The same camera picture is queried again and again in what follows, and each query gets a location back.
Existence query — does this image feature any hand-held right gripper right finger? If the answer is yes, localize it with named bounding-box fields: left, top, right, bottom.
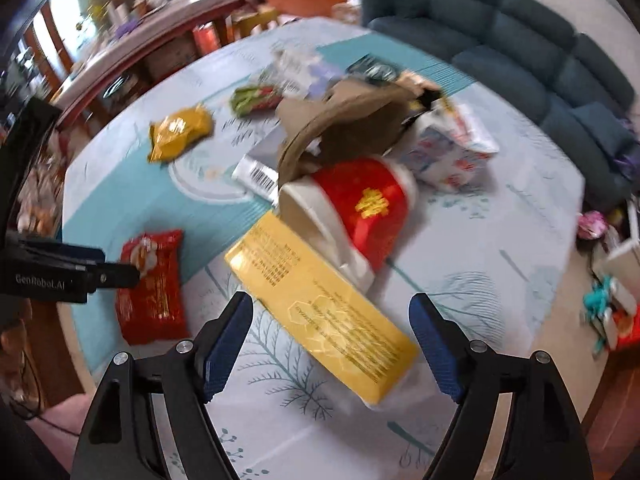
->
left=408, top=294, right=588, bottom=480

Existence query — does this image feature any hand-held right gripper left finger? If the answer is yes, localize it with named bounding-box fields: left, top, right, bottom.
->
left=72, top=291, right=254, bottom=480

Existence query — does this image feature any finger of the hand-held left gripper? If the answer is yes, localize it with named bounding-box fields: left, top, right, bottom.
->
left=87, top=260, right=142, bottom=293

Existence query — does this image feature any red snack packet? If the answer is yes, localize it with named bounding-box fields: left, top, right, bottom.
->
left=115, top=230, right=190, bottom=346

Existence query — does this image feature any yellow box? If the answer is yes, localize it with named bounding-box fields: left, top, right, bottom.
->
left=223, top=210, right=420, bottom=407

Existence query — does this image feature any yellow snack packet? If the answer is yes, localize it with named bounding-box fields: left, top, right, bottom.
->
left=147, top=105, right=215, bottom=163

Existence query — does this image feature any red paper cup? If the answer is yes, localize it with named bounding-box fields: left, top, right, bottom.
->
left=277, top=156, right=418, bottom=291

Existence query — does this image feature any brown paper bag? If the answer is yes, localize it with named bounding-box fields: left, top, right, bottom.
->
left=276, top=79, right=446, bottom=186

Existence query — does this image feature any white barcode packet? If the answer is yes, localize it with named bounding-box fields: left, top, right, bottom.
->
left=231, top=135, right=288, bottom=206

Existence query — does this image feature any teal toy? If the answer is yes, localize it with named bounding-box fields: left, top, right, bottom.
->
left=582, top=277, right=621, bottom=326

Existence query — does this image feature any white tissue packet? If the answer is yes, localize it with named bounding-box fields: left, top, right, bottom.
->
left=400, top=97, right=501, bottom=192

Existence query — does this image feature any pink toy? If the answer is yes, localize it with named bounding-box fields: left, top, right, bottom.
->
left=577, top=210, right=608, bottom=241

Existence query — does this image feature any wooden sideboard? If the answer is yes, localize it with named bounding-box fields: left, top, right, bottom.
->
left=50, top=0, right=261, bottom=126

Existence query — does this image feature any green snack packet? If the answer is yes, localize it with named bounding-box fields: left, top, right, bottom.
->
left=229, top=84, right=283, bottom=117

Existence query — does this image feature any red canister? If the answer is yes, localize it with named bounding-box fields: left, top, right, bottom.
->
left=192, top=22, right=221, bottom=53

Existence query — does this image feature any wooden chair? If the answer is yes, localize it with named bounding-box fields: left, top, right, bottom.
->
left=232, top=5, right=281, bottom=41

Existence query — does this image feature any dark packet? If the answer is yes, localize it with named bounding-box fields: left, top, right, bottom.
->
left=345, top=54, right=401, bottom=83

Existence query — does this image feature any dark blue sofa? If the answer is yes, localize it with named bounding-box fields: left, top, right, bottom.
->
left=360, top=0, right=640, bottom=211

